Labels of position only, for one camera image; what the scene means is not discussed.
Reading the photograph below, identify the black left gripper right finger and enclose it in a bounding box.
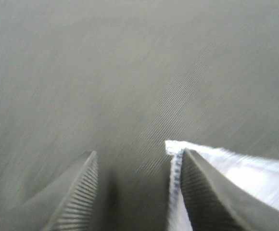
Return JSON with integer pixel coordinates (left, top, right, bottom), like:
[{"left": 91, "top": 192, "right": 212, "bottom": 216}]
[{"left": 184, "top": 148, "right": 279, "bottom": 231}]

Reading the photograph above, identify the grey microfibre towel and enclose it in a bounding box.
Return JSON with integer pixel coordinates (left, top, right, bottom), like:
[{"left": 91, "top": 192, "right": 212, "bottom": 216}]
[{"left": 165, "top": 140, "right": 279, "bottom": 231}]

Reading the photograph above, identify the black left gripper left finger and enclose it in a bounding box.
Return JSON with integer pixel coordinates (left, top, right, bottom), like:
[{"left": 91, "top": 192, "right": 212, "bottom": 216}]
[{"left": 0, "top": 151, "right": 98, "bottom": 231}]

